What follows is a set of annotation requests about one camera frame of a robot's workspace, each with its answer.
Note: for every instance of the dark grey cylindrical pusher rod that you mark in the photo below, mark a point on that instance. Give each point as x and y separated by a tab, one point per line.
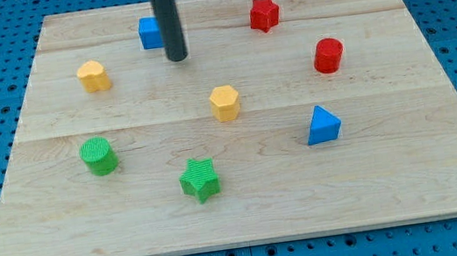
170	27

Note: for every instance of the red star block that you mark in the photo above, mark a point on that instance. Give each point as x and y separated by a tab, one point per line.
264	14

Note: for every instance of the wooden board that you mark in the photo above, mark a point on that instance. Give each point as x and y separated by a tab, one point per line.
394	162

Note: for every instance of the green star block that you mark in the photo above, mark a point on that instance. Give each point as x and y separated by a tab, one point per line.
200	179

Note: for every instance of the blue cube block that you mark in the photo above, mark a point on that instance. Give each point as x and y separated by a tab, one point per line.
149	33

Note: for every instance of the yellow heart block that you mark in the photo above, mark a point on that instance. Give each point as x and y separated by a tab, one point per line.
92	76

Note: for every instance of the yellow hexagon block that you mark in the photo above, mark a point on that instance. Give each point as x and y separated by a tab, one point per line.
225	103

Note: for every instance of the green cylinder block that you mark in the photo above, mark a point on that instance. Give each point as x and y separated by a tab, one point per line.
98	156

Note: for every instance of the red cylinder block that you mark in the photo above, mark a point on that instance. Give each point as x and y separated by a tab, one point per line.
328	55

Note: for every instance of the blue triangle block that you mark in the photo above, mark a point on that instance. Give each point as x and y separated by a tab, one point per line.
324	126

